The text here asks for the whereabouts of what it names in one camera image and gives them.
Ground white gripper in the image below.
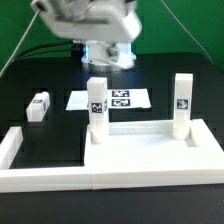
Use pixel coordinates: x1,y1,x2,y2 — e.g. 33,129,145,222
31,0,142,43

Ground white desk top panel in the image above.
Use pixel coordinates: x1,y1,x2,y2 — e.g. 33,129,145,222
84,119,224,168

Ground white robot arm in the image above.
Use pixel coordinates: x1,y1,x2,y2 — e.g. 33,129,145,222
31,0,142,70

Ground fiducial marker sheet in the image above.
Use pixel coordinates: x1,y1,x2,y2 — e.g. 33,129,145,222
66,89,151,111

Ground white cable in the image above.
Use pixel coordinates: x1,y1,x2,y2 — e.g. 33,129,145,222
0,6,46,76

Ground white L-shaped fence frame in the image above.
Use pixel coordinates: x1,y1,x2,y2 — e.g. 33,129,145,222
0,127,224,193

